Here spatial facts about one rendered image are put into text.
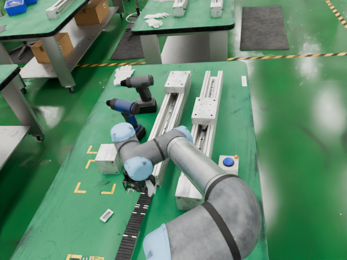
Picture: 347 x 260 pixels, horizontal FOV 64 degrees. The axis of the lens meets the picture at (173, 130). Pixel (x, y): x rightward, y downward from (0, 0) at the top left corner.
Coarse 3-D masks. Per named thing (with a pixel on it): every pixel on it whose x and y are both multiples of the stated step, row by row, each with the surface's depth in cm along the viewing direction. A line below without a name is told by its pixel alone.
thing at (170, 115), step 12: (168, 96) 151; (180, 96) 149; (168, 108) 150; (180, 108) 146; (156, 120) 137; (168, 120) 140; (180, 120) 147; (156, 132) 131; (156, 168) 114; (156, 180) 114
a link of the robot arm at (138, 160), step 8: (128, 144) 84; (136, 144) 84; (144, 144) 83; (152, 144) 82; (120, 152) 84; (128, 152) 82; (136, 152) 81; (144, 152) 81; (152, 152) 81; (128, 160) 80; (136, 160) 79; (144, 160) 79; (152, 160) 81; (160, 160) 83; (128, 168) 79; (136, 168) 78; (144, 168) 79; (152, 168) 81; (136, 176) 80; (144, 176) 81
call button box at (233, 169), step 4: (220, 156) 118; (224, 156) 118; (228, 156) 117; (232, 156) 117; (220, 160) 116; (236, 160) 115; (220, 164) 115; (224, 164) 114; (232, 164) 114; (236, 164) 114; (224, 168) 113; (228, 168) 113; (232, 168) 113; (236, 168) 112; (228, 172) 113; (232, 172) 113; (236, 172) 112
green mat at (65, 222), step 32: (160, 64) 195; (192, 64) 190; (224, 64) 185; (128, 96) 171; (160, 96) 167; (192, 96) 163; (224, 96) 159; (96, 128) 152; (224, 128) 139; (256, 160) 122; (64, 192) 122; (96, 192) 119; (160, 192) 115; (256, 192) 110; (32, 224) 112; (64, 224) 110; (96, 224) 108; (160, 224) 105; (32, 256) 102; (64, 256) 100; (256, 256) 92
